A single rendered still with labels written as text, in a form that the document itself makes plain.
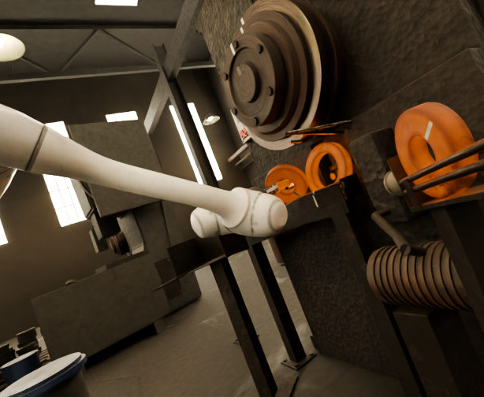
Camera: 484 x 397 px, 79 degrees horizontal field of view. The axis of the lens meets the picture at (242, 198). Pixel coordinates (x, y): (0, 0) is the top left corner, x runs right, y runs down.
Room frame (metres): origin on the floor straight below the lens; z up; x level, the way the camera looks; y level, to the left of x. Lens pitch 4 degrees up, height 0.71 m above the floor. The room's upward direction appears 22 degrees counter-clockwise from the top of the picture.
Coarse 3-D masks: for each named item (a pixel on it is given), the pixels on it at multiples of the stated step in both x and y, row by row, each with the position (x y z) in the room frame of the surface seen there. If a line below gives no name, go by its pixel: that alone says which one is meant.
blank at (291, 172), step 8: (280, 168) 1.03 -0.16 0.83; (288, 168) 1.02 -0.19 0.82; (296, 168) 1.03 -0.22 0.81; (272, 176) 1.05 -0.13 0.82; (280, 176) 1.04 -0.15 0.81; (288, 176) 1.03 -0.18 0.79; (296, 176) 1.02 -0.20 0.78; (304, 176) 1.03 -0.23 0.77; (272, 184) 1.08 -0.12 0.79; (296, 184) 1.05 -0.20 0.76; (304, 184) 1.04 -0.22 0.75; (280, 192) 1.09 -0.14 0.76; (288, 192) 1.09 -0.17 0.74; (296, 192) 1.07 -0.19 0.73; (304, 192) 1.06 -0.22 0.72; (288, 200) 1.10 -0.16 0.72
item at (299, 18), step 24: (264, 0) 0.86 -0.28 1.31; (288, 0) 0.79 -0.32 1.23; (240, 24) 0.98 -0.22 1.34; (312, 24) 0.78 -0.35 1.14; (312, 48) 0.78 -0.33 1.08; (312, 72) 0.81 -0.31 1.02; (312, 96) 0.84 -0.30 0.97; (312, 120) 0.87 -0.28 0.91; (264, 144) 1.09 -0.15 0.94; (288, 144) 0.99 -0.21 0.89
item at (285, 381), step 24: (192, 240) 1.41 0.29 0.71; (216, 240) 1.37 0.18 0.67; (240, 240) 1.27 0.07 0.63; (192, 264) 1.35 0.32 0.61; (216, 264) 1.24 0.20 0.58; (240, 312) 1.23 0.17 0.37; (240, 336) 1.24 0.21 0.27; (264, 360) 1.26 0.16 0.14; (264, 384) 1.23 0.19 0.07; (288, 384) 1.28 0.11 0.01
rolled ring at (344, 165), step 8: (320, 144) 0.96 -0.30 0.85; (328, 144) 0.93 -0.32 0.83; (336, 144) 0.91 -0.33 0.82; (312, 152) 0.99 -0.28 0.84; (320, 152) 0.96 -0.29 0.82; (328, 152) 0.93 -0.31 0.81; (336, 152) 0.90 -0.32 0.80; (344, 152) 0.89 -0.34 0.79; (312, 160) 1.00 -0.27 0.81; (320, 160) 1.01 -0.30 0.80; (336, 160) 0.91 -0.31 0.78; (344, 160) 0.88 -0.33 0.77; (312, 168) 1.01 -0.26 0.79; (344, 168) 0.88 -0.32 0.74; (352, 168) 0.89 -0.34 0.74; (312, 176) 1.01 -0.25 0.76; (344, 176) 0.88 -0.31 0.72; (312, 184) 1.01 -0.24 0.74; (320, 184) 1.00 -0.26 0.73
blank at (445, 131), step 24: (408, 120) 0.47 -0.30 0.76; (432, 120) 0.42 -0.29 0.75; (456, 120) 0.41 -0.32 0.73; (408, 144) 0.51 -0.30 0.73; (432, 144) 0.44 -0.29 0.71; (456, 144) 0.40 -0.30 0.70; (408, 168) 0.54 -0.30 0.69; (456, 168) 0.41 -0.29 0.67; (432, 192) 0.50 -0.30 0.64; (456, 192) 0.45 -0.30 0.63
